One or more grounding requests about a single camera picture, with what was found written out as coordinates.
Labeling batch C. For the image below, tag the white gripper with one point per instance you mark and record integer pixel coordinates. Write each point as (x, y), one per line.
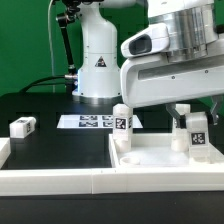
(151, 80)

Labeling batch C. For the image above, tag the white square table top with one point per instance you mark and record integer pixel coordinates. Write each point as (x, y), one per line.
(154, 150)

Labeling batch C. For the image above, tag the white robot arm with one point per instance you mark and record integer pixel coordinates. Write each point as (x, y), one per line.
(179, 56)

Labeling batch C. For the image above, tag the white U-shaped obstacle fence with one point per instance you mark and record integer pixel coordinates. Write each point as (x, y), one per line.
(111, 180)

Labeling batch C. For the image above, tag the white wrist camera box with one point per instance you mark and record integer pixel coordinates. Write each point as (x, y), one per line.
(153, 39)

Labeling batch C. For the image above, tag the white marker base plate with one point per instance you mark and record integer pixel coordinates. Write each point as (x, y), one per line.
(91, 121)

